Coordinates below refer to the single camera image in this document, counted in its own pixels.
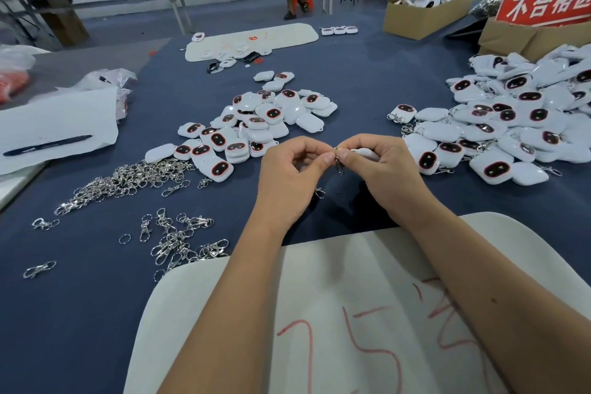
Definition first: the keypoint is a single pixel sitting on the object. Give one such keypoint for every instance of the person's right hand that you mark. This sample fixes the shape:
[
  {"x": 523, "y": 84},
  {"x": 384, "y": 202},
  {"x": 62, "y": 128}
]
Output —
[{"x": 392, "y": 181}]

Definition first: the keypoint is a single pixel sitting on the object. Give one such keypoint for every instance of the person's left hand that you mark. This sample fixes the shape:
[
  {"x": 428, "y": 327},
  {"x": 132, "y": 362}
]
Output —
[{"x": 288, "y": 186}]

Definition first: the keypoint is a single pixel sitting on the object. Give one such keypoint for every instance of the white tag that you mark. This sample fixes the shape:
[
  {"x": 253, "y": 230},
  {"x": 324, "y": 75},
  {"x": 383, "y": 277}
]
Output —
[{"x": 367, "y": 154}]

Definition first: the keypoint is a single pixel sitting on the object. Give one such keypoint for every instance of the person's right forearm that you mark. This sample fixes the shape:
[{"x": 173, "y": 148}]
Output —
[{"x": 503, "y": 301}]

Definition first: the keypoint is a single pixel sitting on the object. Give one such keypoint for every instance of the person's left forearm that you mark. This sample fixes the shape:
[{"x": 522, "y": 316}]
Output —
[{"x": 226, "y": 320}]

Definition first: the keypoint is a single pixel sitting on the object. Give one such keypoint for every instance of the white foam board red marks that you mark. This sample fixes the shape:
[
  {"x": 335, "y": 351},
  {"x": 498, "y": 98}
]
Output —
[{"x": 369, "y": 287}]

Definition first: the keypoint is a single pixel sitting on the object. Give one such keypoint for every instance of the long white foam board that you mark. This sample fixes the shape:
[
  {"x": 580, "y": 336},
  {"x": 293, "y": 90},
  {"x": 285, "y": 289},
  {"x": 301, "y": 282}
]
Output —
[{"x": 291, "y": 35}]

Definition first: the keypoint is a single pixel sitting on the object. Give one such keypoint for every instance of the flat brown cardboard box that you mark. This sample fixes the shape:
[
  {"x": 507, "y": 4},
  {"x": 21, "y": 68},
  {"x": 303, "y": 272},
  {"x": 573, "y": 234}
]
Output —
[{"x": 513, "y": 40}]

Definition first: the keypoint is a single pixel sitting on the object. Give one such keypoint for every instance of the white paper sheet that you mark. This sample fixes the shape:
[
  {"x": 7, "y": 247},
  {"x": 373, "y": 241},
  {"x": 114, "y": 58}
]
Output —
[{"x": 55, "y": 119}]

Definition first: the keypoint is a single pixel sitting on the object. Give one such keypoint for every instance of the black pen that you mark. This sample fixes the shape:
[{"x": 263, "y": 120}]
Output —
[{"x": 48, "y": 145}]

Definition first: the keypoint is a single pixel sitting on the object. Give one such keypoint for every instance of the orange bag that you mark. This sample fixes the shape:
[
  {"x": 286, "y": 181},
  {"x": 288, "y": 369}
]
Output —
[{"x": 13, "y": 86}]

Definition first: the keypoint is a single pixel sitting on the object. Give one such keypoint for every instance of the white plastic bag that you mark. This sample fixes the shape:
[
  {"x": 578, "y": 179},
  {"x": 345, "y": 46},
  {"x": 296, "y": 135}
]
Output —
[{"x": 23, "y": 57}]

